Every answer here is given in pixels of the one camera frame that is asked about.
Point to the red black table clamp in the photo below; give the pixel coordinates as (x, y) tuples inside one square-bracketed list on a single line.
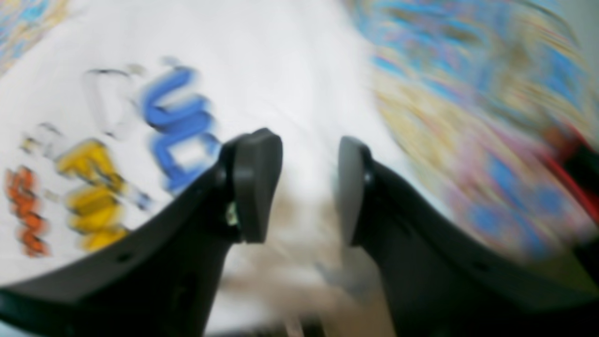
[(575, 164)]

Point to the patterned tablecloth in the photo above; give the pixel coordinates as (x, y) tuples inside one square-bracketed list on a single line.
[(466, 89)]

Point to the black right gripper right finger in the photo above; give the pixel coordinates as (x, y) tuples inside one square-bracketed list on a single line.
[(438, 282)]

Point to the white printed T-shirt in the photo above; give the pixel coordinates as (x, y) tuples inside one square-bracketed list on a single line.
[(110, 109)]

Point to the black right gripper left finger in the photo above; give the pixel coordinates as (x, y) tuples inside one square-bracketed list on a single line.
[(161, 280)]

